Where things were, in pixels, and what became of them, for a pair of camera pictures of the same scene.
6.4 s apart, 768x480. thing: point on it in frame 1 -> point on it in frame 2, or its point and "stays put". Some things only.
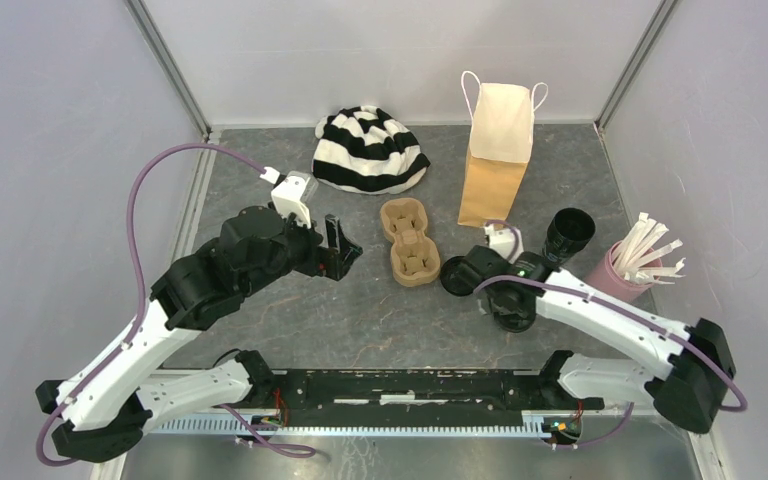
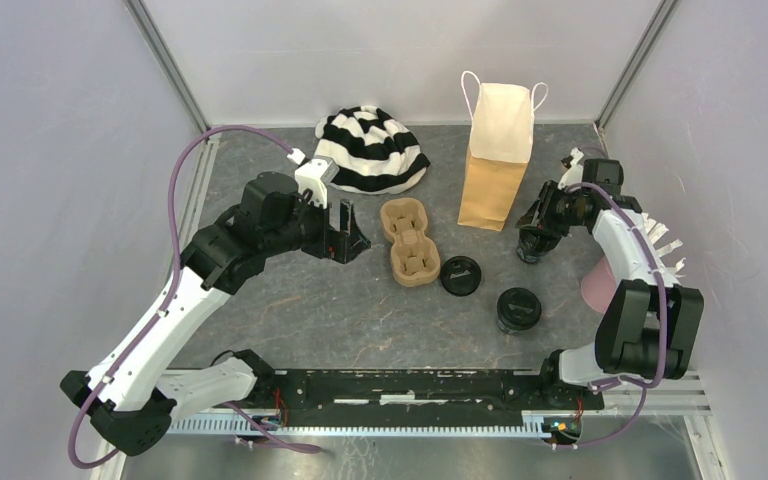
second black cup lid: (459, 276) stays put
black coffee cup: (571, 229) -> (533, 244)
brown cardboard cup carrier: (415, 256) stays put
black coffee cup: (516, 324) stays put
